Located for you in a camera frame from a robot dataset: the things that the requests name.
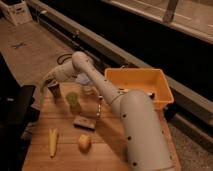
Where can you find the green pepper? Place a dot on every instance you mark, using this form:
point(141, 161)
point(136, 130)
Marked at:
point(45, 83)

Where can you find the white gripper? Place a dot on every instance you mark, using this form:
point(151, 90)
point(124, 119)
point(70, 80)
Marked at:
point(49, 77)

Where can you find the green plastic cup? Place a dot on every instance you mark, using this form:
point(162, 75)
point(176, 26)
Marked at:
point(72, 99)

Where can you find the yellow corn cob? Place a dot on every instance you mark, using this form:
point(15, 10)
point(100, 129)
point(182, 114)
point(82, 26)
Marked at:
point(53, 138)

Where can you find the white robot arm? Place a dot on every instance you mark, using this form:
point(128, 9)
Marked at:
point(147, 147)

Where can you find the dark metal cup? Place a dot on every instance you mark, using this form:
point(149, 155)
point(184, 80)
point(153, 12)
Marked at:
point(55, 90)

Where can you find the dark rectangular sponge block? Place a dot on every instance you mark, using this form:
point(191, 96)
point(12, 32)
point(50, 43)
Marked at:
point(84, 122)

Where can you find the yellow plastic bin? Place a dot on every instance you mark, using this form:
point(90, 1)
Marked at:
point(152, 81)

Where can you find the black chair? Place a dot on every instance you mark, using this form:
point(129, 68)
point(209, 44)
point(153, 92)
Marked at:
point(16, 113)

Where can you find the white cardboard box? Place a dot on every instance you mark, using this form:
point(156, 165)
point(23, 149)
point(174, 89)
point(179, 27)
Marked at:
point(17, 14)

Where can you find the clear plastic bag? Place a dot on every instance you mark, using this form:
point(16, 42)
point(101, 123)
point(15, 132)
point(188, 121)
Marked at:
point(83, 79)

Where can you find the metal fork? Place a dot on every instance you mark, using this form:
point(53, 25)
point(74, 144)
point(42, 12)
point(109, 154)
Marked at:
point(99, 106)

